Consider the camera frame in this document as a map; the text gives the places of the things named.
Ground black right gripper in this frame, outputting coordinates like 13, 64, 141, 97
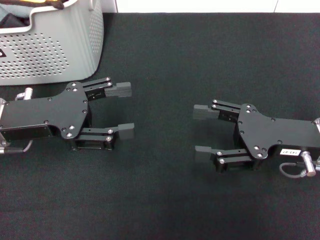
193, 99, 320, 174

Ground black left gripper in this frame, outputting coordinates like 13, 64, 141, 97
0, 81, 136, 152

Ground grey perforated plastic storage basket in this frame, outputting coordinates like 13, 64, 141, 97
0, 0, 105, 86

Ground black tablecloth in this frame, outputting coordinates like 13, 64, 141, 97
0, 12, 320, 240

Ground yellow towel with black trim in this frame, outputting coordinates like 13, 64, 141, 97
31, 0, 68, 11

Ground metal left wrist connector plug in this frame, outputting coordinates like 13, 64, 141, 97
14, 87, 35, 101

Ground metal wrist connector plug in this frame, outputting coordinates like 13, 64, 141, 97
14, 87, 35, 101
300, 150, 318, 178

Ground metal right wrist connector plug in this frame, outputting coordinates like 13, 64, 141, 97
300, 150, 318, 178

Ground grey left wrist cable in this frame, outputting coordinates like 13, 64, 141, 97
0, 139, 34, 155

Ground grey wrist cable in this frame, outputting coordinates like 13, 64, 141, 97
0, 139, 34, 155
279, 161, 311, 179

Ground grey right wrist cable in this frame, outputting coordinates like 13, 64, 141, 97
279, 161, 311, 179

